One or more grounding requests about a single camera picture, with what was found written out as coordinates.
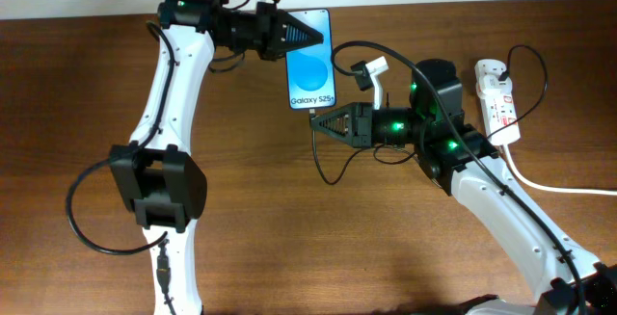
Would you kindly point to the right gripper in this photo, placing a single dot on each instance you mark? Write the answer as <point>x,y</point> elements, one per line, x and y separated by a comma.
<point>362,125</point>

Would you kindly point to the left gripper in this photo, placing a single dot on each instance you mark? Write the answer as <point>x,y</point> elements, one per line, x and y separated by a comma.
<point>270,33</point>

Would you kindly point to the blue Galaxy smartphone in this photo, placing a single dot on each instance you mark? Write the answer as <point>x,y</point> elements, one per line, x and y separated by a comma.
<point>310,73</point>

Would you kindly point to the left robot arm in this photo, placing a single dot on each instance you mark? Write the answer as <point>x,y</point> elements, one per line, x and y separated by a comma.
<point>157,178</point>

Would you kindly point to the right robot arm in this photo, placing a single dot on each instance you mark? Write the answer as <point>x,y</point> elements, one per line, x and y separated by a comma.
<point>564,277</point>

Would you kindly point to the white USB charger plug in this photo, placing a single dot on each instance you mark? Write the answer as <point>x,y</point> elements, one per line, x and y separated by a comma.
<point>489,85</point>

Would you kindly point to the white power strip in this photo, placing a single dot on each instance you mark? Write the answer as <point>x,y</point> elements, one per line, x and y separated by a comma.
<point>499,113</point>

